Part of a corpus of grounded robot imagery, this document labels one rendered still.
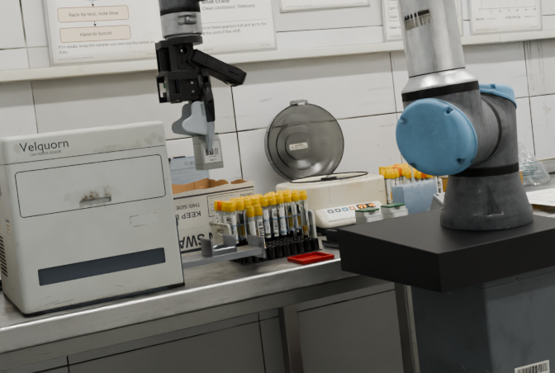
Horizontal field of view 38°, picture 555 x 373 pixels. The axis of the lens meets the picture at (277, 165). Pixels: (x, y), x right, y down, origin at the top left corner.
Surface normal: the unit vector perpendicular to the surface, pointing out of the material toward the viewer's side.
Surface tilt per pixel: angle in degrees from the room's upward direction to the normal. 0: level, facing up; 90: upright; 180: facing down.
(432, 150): 99
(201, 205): 93
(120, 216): 90
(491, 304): 90
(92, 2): 93
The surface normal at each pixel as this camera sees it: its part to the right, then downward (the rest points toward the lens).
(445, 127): -0.54, 0.27
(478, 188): -0.38, -0.17
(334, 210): 0.02, -0.89
